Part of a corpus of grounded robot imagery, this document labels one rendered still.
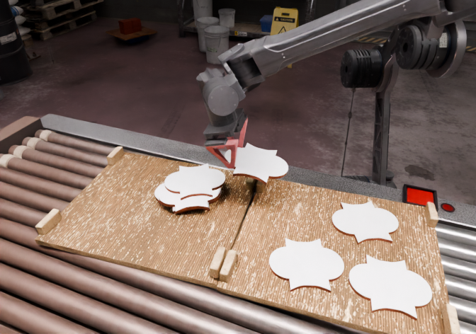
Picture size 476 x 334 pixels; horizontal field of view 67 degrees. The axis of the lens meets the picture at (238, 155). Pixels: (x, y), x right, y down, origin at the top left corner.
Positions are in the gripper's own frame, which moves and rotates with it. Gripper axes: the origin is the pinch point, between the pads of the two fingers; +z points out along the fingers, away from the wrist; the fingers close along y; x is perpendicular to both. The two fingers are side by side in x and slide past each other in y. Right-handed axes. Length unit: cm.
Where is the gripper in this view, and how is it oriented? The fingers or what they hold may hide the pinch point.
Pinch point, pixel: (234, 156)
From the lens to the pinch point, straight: 81.6
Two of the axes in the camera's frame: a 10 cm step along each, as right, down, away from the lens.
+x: 9.4, -0.8, -3.3
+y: -2.3, 5.6, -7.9
